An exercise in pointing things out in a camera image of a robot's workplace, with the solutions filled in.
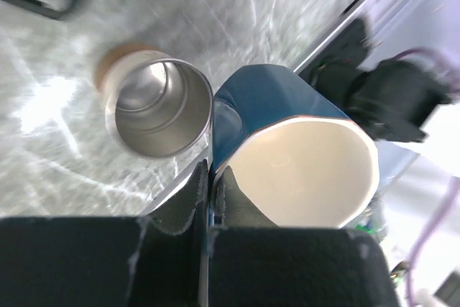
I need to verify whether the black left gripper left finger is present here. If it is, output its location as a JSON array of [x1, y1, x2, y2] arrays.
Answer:
[[1, 162, 208, 306]]

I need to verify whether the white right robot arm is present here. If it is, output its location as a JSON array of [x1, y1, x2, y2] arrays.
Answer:
[[299, 18, 454, 142]]

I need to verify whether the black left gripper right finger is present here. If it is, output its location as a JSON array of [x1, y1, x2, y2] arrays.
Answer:
[[207, 169, 399, 306]]

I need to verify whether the dark blue handled mug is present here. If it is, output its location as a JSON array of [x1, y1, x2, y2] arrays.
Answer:
[[211, 64, 380, 228]]

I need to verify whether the stainless steel cup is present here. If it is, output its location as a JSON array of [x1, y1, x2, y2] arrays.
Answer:
[[93, 42, 213, 159]]

